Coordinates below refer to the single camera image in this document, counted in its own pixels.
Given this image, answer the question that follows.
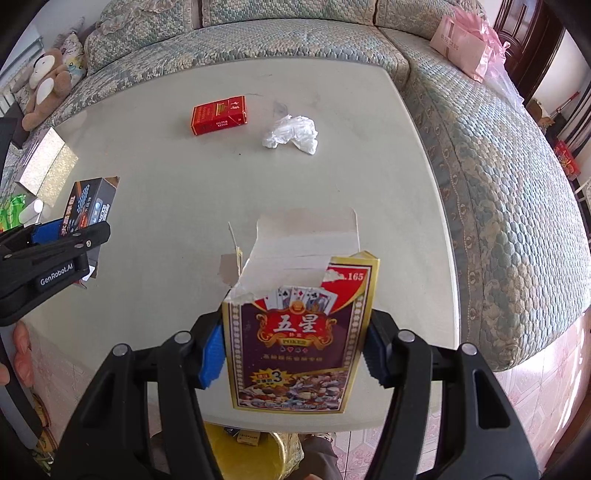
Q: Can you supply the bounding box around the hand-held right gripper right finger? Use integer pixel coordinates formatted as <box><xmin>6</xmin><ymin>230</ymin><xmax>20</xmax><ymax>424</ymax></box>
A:
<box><xmin>362</xmin><ymin>307</ymin><xmax>541</xmax><ymax>480</ymax></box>

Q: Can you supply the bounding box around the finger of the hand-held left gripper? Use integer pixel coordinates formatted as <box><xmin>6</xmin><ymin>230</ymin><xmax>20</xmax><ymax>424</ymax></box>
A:
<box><xmin>0</xmin><ymin>220</ymin><xmax>112</xmax><ymax>274</ymax></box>
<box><xmin>25</xmin><ymin>220</ymin><xmax>64</xmax><ymax>244</ymax></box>

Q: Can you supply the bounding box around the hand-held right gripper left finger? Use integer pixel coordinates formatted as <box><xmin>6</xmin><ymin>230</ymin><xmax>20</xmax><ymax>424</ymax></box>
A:
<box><xmin>51</xmin><ymin>314</ymin><xmax>227</xmax><ymax>480</ymax></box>

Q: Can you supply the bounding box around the black printed box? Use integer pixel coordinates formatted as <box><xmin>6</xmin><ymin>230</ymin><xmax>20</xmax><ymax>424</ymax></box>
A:
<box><xmin>60</xmin><ymin>176</ymin><xmax>122</xmax><ymax>281</ymax></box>

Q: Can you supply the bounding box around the playing card box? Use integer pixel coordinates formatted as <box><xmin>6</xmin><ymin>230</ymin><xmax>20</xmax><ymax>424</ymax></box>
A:
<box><xmin>221</xmin><ymin>208</ymin><xmax>382</xmax><ymax>415</ymax></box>

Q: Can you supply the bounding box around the yellow lined trash bin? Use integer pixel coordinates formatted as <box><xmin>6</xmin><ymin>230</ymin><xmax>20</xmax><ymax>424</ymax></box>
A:
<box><xmin>203</xmin><ymin>422</ymin><xmax>305</xmax><ymax>480</ymax></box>

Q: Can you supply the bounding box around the person's left hand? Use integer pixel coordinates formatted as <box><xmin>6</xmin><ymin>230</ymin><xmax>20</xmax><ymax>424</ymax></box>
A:
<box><xmin>0</xmin><ymin>320</ymin><xmax>37</xmax><ymax>389</ymax></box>

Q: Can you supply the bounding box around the white tissue pack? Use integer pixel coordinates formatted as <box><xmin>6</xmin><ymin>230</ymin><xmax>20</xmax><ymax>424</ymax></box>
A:
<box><xmin>23</xmin><ymin>199</ymin><xmax>47</xmax><ymax>227</ymax></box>

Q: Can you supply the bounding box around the green snack bag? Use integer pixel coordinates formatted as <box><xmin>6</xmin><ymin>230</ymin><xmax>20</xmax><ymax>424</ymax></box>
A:
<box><xmin>0</xmin><ymin>194</ymin><xmax>26</xmax><ymax>232</ymax></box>

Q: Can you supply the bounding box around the patterned white tissue box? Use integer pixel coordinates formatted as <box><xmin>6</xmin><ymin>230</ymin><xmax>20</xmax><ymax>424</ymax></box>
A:
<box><xmin>16</xmin><ymin>128</ymin><xmax>79</xmax><ymax>197</ymax></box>

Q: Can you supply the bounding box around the cream coffee table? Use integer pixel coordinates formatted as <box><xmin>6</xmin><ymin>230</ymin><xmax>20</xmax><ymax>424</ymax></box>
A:
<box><xmin>25</xmin><ymin>60</ymin><xmax>460</xmax><ymax>435</ymax></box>

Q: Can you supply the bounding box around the person's leg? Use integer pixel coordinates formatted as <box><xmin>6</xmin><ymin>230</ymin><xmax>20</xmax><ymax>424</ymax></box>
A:
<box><xmin>295</xmin><ymin>431</ymin><xmax>342</xmax><ymax>480</ymax></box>

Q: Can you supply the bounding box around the brown teddy bear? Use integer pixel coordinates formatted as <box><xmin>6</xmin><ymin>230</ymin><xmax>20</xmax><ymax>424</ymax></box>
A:
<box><xmin>21</xmin><ymin>46</ymin><xmax>84</xmax><ymax>132</ymax></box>

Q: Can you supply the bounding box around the printed white pillow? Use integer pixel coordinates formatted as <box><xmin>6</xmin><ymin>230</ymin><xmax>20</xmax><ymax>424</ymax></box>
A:
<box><xmin>58</xmin><ymin>30</ymin><xmax>90</xmax><ymax>84</ymax></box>

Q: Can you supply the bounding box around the red cigarette pack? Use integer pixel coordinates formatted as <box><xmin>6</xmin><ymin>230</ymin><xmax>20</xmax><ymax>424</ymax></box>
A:
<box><xmin>191</xmin><ymin>95</ymin><xmax>248</xmax><ymax>137</ymax></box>

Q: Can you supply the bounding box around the crumpled white tissue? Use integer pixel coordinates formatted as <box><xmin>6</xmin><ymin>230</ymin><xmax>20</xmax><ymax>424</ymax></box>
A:
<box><xmin>262</xmin><ymin>114</ymin><xmax>320</xmax><ymax>155</ymax></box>

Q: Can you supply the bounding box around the red gift box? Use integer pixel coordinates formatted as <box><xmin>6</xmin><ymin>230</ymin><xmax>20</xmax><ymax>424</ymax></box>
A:
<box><xmin>551</xmin><ymin>141</ymin><xmax>585</xmax><ymax>181</ymax></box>

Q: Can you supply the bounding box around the cardboard box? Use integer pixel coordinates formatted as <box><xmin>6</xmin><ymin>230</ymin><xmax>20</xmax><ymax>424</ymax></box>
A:
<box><xmin>529</xmin><ymin>98</ymin><xmax>557</xmax><ymax>134</ymax></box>

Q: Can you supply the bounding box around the pink plastic bag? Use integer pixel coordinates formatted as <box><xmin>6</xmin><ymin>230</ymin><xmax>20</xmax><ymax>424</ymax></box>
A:
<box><xmin>485</xmin><ymin>28</ymin><xmax>527</xmax><ymax>107</ymax></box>

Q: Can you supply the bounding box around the broom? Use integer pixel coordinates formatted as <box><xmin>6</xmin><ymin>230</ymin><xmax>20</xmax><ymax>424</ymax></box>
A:
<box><xmin>549</xmin><ymin>91</ymin><xmax>581</xmax><ymax>116</ymax></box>

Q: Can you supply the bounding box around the pink gift bag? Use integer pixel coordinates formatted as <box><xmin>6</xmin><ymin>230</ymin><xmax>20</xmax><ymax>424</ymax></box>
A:
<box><xmin>430</xmin><ymin>9</ymin><xmax>496</xmax><ymax>84</ymax></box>

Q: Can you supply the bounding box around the dark wooden door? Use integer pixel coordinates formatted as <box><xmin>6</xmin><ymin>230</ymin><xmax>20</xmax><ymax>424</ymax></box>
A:
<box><xmin>492</xmin><ymin>0</ymin><xmax>566</xmax><ymax>100</ymax></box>

